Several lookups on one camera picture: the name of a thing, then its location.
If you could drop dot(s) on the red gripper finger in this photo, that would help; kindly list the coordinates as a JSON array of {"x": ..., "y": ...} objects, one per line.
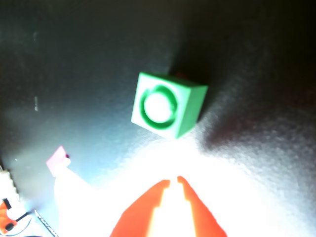
[
  {"x": 200, "y": 217},
  {"x": 138, "y": 212}
]

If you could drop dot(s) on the green cube with round hole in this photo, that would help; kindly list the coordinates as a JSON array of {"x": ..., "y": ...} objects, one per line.
[{"x": 182, "y": 108}]

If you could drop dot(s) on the black striped sticker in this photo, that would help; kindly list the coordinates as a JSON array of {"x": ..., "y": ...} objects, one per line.
[{"x": 47, "y": 223}]

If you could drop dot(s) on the pink tape strip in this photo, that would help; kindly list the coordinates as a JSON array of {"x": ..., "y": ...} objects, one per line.
[{"x": 56, "y": 159}]

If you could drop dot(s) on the orange curved plastic piece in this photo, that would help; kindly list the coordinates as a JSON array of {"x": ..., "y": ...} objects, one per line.
[{"x": 3, "y": 212}]

